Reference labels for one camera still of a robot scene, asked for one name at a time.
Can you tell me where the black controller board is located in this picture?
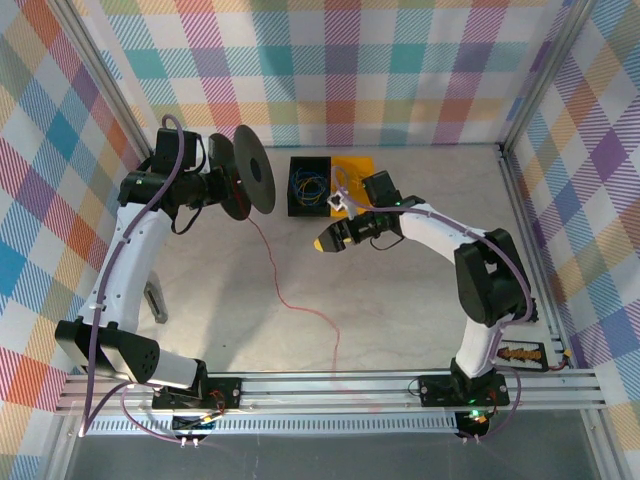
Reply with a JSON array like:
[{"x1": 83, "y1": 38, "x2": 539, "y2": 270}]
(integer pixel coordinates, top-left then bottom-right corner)
[
  {"x1": 171, "y1": 412, "x2": 220, "y2": 435},
  {"x1": 453, "y1": 407, "x2": 494, "y2": 437}
]

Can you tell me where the slotted grey cable duct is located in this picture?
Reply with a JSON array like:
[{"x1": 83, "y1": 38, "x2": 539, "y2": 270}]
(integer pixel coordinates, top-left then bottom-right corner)
[{"x1": 77, "y1": 412, "x2": 460, "y2": 437}]

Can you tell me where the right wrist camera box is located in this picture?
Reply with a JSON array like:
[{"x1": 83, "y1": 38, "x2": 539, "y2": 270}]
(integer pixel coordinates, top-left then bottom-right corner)
[{"x1": 326, "y1": 189, "x2": 359, "y2": 219}]

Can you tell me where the black cable spool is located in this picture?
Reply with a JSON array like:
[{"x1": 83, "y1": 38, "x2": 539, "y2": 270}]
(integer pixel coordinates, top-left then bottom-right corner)
[{"x1": 207, "y1": 124, "x2": 276, "y2": 221}]

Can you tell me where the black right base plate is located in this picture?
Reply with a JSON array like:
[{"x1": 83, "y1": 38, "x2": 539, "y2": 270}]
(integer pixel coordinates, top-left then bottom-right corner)
[{"x1": 417, "y1": 372, "x2": 512, "y2": 407}]

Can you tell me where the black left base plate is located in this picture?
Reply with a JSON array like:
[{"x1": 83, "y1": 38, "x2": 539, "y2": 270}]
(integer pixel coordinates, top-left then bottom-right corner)
[{"x1": 151, "y1": 375, "x2": 244, "y2": 410}]

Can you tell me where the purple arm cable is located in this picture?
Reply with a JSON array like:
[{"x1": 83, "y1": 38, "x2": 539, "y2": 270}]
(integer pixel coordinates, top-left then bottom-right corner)
[
  {"x1": 333, "y1": 167, "x2": 534, "y2": 446},
  {"x1": 79, "y1": 114, "x2": 211, "y2": 446}
]

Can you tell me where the black plastic bin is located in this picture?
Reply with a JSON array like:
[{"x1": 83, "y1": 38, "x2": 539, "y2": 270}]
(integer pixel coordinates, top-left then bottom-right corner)
[{"x1": 287, "y1": 156, "x2": 334, "y2": 218}]

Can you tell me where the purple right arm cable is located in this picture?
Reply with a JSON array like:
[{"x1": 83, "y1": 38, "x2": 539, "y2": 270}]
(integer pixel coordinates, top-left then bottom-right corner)
[{"x1": 333, "y1": 167, "x2": 534, "y2": 446}]

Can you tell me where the aluminium mounting rail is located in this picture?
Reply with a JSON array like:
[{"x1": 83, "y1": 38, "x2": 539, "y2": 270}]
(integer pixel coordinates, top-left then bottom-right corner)
[{"x1": 53, "y1": 368, "x2": 610, "y2": 417}]

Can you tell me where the aluminium frame post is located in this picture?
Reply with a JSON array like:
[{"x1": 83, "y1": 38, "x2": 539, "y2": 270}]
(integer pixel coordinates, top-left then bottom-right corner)
[
  {"x1": 498, "y1": 0, "x2": 601, "y2": 159},
  {"x1": 52, "y1": 0, "x2": 155, "y2": 165}
]

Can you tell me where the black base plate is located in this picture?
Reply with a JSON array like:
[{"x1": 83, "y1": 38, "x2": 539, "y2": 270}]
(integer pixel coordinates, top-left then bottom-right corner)
[
  {"x1": 417, "y1": 372, "x2": 512, "y2": 407},
  {"x1": 151, "y1": 375, "x2": 244, "y2": 410}
]

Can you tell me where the grey metal bracket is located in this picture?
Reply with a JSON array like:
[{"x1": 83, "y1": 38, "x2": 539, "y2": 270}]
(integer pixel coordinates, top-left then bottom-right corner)
[{"x1": 142, "y1": 279, "x2": 170, "y2": 325}]

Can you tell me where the yellow plastic bin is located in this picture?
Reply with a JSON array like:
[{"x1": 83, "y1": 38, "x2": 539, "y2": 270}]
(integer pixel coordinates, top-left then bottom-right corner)
[{"x1": 329, "y1": 156, "x2": 376, "y2": 219}]

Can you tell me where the thin red cable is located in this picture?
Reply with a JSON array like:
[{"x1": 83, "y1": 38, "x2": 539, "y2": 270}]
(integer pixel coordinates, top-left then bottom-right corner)
[{"x1": 230, "y1": 174, "x2": 381, "y2": 414}]

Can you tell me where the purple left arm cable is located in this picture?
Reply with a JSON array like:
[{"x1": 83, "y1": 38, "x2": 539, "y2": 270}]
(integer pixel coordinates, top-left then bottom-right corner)
[{"x1": 79, "y1": 114, "x2": 211, "y2": 446}]

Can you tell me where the blue and yellow cable bundle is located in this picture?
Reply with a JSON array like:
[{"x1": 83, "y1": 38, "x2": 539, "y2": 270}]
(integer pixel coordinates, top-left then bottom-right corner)
[{"x1": 291, "y1": 167, "x2": 329, "y2": 206}]

